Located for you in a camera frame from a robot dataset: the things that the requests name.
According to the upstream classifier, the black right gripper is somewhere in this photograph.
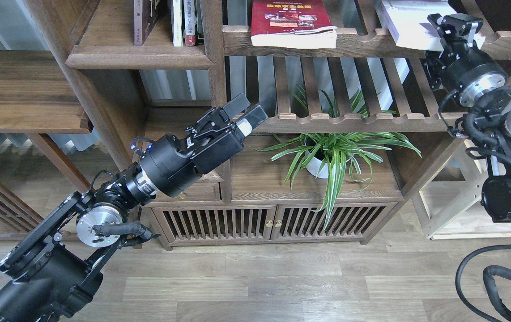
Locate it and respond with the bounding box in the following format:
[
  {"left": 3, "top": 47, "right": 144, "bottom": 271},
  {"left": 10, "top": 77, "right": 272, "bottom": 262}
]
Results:
[{"left": 423, "top": 13, "right": 507, "bottom": 107}]

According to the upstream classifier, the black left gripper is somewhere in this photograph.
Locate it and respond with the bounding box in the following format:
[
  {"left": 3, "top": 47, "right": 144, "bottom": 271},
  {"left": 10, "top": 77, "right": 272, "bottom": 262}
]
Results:
[{"left": 131, "top": 93, "right": 268, "bottom": 198}]

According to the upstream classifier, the white lavender book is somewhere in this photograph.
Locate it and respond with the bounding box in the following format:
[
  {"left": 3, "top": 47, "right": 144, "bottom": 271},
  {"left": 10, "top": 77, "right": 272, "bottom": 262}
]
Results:
[{"left": 374, "top": 0, "right": 486, "bottom": 52}]

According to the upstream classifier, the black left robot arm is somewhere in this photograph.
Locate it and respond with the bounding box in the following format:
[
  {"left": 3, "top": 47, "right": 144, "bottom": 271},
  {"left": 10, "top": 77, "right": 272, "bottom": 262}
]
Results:
[{"left": 0, "top": 94, "right": 268, "bottom": 322}]

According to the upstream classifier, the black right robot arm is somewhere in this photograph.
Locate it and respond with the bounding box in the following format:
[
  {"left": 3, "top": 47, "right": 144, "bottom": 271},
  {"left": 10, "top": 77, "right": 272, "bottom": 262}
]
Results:
[{"left": 423, "top": 13, "right": 511, "bottom": 322}]

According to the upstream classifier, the red book on shelf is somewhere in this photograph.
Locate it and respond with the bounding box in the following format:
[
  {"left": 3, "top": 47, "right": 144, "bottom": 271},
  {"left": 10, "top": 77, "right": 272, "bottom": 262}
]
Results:
[{"left": 250, "top": 0, "right": 337, "bottom": 49}]

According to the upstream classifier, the light wooden shelf rack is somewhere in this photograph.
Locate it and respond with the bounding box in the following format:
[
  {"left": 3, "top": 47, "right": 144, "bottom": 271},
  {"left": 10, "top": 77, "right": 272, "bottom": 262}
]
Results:
[{"left": 412, "top": 139, "right": 511, "bottom": 240}]

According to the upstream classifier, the small wooden drawer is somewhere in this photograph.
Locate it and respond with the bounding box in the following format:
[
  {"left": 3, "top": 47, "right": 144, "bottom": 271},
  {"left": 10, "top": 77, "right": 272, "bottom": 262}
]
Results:
[{"left": 157, "top": 182, "right": 221, "bottom": 202}]

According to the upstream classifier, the green spider plant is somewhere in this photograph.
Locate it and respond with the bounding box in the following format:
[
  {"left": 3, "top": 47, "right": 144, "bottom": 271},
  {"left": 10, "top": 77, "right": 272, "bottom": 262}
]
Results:
[{"left": 255, "top": 85, "right": 422, "bottom": 229}]

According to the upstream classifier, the dark wooden bookshelf cabinet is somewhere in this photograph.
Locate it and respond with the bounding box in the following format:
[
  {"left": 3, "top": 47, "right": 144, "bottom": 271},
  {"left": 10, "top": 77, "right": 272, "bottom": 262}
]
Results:
[{"left": 21, "top": 0, "right": 511, "bottom": 251}]

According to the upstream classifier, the white upright book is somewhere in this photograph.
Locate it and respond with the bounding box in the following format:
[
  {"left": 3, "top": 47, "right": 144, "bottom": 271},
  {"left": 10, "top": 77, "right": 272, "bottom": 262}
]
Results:
[{"left": 168, "top": 0, "right": 184, "bottom": 47}]

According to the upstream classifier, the red spine upright book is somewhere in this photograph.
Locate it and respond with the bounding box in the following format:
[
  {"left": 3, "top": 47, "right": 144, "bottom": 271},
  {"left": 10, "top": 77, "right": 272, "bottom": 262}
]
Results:
[{"left": 183, "top": 0, "right": 197, "bottom": 47}]

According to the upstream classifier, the left slatted cabinet door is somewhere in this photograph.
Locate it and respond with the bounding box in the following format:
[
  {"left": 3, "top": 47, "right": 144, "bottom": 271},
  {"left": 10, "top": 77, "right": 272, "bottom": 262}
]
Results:
[{"left": 153, "top": 204, "right": 276, "bottom": 246}]

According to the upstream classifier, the slatted cabinet door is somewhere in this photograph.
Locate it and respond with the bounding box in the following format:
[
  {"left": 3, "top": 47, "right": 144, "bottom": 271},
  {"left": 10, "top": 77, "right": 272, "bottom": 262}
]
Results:
[
  {"left": 264, "top": 203, "right": 395, "bottom": 243},
  {"left": 153, "top": 204, "right": 276, "bottom": 246}
]

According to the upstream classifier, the right slatted cabinet door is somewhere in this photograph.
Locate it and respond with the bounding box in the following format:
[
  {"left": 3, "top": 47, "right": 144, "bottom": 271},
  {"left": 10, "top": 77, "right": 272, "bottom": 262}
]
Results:
[{"left": 264, "top": 203, "right": 395, "bottom": 243}]

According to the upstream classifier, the dark wooden side table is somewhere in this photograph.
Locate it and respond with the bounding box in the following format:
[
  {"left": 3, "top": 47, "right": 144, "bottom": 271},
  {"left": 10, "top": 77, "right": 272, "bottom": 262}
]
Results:
[{"left": 0, "top": 50, "right": 143, "bottom": 250}]

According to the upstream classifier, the dark slatted wooden bench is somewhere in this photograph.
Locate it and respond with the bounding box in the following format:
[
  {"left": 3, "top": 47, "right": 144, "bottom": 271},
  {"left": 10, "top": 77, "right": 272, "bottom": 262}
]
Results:
[{"left": 0, "top": 159, "right": 70, "bottom": 250}]

